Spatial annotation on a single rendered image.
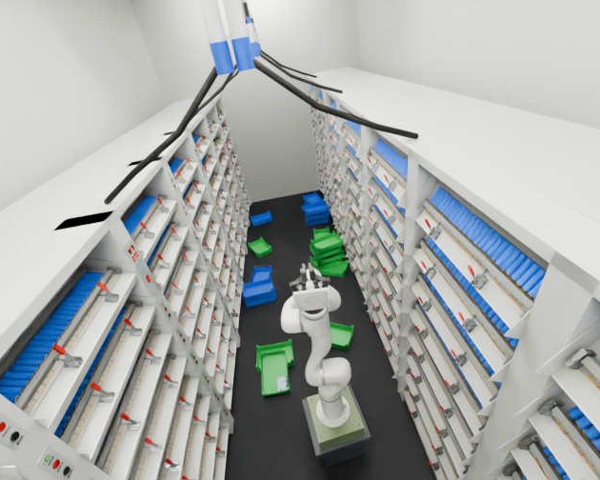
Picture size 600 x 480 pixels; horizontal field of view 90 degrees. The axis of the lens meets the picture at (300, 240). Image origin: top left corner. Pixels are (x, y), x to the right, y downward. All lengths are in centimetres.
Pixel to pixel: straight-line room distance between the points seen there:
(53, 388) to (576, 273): 125
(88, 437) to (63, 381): 20
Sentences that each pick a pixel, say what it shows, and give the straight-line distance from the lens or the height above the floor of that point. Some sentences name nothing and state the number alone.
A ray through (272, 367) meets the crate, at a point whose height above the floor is 7.
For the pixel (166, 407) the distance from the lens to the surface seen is 164.
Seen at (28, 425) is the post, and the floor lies 150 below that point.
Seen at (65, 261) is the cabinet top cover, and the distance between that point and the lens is 115.
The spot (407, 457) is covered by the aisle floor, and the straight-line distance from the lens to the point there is 228.
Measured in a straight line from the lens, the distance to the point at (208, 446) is 214.
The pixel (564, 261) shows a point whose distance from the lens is 75.
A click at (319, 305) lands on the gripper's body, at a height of 149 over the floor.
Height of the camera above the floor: 213
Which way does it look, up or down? 33 degrees down
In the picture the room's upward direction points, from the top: 11 degrees counter-clockwise
